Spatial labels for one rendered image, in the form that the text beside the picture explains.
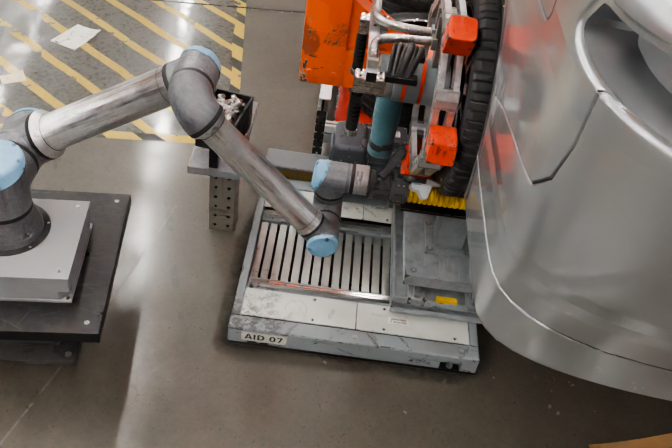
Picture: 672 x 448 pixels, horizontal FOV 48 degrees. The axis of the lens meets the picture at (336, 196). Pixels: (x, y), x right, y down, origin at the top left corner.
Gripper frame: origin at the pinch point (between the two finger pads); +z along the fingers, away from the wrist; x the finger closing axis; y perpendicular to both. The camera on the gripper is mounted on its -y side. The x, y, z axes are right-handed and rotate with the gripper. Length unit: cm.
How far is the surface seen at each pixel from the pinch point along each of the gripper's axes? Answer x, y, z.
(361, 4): -33, -62, -29
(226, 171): -24, 3, -65
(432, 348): -28, 51, 10
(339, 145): -48, -15, -29
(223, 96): -33, -23, -71
